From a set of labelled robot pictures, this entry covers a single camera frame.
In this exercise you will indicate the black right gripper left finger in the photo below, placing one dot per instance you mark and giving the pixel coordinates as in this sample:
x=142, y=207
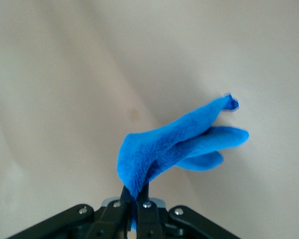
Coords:
x=112, y=219

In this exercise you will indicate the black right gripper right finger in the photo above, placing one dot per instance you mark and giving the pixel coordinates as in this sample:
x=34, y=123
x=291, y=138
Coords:
x=148, y=219

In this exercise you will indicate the blue microfibre towel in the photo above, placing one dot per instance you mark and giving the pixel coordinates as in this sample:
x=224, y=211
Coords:
x=152, y=154

